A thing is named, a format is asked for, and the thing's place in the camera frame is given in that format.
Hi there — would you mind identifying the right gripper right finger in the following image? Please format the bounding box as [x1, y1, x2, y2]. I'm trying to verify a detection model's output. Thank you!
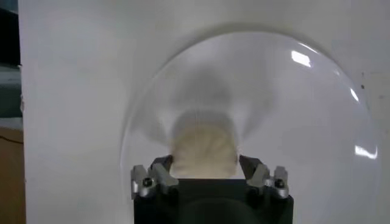
[238, 154, 289, 200]

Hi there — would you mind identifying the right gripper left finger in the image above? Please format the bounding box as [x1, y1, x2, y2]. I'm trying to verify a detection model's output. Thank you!
[130, 154, 180, 200]

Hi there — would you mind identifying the white steamed baozi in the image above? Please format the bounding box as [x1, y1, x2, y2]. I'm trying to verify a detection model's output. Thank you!
[169, 111, 239, 180]

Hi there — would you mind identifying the white round plate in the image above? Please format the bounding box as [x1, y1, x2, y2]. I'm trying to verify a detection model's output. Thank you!
[120, 30, 383, 224]

